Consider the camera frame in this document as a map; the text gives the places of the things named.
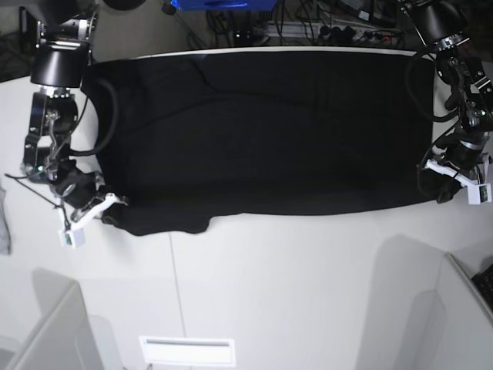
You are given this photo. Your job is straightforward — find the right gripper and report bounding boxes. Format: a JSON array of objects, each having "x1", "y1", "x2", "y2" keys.
[{"x1": 49, "y1": 161, "x2": 103, "y2": 209}]

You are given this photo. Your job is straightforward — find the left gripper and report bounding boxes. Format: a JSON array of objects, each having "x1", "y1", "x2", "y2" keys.
[{"x1": 441, "y1": 133, "x2": 490, "y2": 173}]

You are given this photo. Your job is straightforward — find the black T-shirt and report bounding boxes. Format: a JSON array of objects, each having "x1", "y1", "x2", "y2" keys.
[{"x1": 82, "y1": 50, "x2": 435, "y2": 236}]

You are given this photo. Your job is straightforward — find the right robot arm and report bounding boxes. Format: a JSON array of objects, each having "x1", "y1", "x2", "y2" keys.
[{"x1": 1, "y1": 1, "x2": 106, "y2": 210}]

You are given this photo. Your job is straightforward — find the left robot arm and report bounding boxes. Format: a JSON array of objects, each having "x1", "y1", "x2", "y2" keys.
[{"x1": 401, "y1": 1, "x2": 492, "y2": 173}]

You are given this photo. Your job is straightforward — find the grey cloth at left edge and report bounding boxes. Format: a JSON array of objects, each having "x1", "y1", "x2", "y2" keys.
[{"x1": 0, "y1": 188, "x2": 12, "y2": 255}]

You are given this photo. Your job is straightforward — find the black keyboard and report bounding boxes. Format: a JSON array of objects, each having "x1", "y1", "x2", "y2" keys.
[{"x1": 472, "y1": 265, "x2": 493, "y2": 310}]

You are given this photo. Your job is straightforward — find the white box bottom left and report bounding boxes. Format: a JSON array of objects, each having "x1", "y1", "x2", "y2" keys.
[{"x1": 1, "y1": 269, "x2": 125, "y2": 369}]

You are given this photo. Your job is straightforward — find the white box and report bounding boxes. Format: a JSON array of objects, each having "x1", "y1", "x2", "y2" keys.
[
  {"x1": 401, "y1": 254, "x2": 492, "y2": 369},
  {"x1": 1, "y1": 269, "x2": 125, "y2": 369}
]

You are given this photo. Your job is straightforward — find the white box right side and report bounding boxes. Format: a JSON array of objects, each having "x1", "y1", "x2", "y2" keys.
[{"x1": 401, "y1": 254, "x2": 492, "y2": 369}]

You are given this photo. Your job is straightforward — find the white slot plate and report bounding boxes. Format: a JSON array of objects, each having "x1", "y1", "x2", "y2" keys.
[{"x1": 139, "y1": 336, "x2": 236, "y2": 367}]

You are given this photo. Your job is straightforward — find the blue box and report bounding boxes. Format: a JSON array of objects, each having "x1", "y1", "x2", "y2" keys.
[{"x1": 161, "y1": 0, "x2": 277, "y2": 15}]

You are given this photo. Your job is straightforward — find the white power strip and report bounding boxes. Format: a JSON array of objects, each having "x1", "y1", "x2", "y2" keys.
[{"x1": 264, "y1": 21, "x2": 403, "y2": 39}]

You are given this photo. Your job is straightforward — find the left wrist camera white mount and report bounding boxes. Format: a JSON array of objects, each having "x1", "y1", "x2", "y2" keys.
[{"x1": 418, "y1": 153, "x2": 492, "y2": 205}]

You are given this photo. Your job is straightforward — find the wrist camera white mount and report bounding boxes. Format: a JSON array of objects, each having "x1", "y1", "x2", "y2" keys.
[
  {"x1": 55, "y1": 192, "x2": 129, "y2": 249},
  {"x1": 418, "y1": 153, "x2": 492, "y2": 205}
]

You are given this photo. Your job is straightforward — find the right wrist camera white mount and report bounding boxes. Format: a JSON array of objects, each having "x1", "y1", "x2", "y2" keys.
[{"x1": 55, "y1": 192, "x2": 129, "y2": 249}]

